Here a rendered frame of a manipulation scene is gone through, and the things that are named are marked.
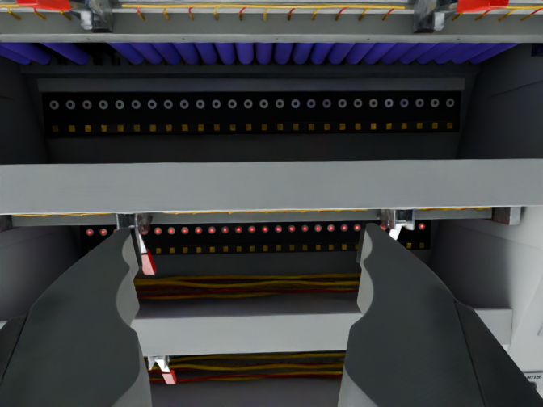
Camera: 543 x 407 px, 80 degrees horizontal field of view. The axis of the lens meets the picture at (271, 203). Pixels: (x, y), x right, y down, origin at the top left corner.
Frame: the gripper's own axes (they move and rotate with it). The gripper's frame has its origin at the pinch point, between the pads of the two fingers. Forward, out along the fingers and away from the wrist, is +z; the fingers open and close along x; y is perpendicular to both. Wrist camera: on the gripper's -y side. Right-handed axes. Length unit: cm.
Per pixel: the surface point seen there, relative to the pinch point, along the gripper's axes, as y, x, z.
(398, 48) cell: -5.2, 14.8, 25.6
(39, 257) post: 20.8, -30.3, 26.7
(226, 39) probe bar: -6.2, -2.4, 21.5
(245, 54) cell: -4.7, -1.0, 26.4
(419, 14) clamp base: -8.0, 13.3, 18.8
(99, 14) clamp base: -7.9, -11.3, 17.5
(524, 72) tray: -2.8, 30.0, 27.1
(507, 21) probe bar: -7.6, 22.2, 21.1
